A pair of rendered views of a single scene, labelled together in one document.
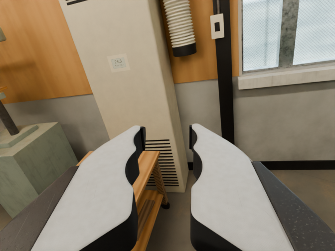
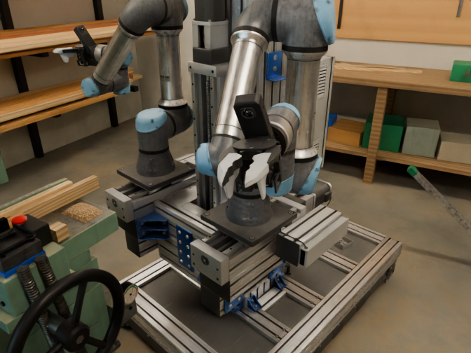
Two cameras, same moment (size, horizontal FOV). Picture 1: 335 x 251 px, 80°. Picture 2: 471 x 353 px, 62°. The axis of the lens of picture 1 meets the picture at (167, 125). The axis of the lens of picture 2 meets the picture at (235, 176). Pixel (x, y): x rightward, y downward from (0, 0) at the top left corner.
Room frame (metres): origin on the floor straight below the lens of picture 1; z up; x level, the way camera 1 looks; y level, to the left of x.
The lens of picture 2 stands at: (0.60, 0.10, 1.48)
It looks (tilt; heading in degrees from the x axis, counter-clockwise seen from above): 26 degrees down; 191
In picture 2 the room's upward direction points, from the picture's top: straight up
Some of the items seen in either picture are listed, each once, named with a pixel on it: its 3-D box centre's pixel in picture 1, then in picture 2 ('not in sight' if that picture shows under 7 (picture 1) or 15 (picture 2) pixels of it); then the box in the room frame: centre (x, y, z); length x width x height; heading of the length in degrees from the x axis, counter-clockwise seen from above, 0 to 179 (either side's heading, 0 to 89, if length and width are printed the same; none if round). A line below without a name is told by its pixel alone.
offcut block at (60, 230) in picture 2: not in sight; (58, 231); (-0.13, -0.50, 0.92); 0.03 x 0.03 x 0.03; 71
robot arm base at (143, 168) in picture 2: not in sight; (154, 157); (-0.73, -0.48, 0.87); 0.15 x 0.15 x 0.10
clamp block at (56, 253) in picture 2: not in sight; (22, 270); (0.02, -0.50, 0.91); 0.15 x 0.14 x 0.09; 160
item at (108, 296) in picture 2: not in sight; (113, 303); (-0.24, -0.45, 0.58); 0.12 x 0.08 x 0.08; 70
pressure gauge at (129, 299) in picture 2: not in sight; (126, 294); (-0.21, -0.39, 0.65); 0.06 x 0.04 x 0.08; 160
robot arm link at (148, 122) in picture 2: not in sight; (153, 128); (-0.73, -0.48, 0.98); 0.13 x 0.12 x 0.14; 162
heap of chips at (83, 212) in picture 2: not in sight; (82, 209); (-0.25, -0.51, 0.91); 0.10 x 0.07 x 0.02; 70
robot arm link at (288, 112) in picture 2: not in sight; (279, 126); (-0.19, 0.04, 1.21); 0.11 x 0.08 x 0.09; 173
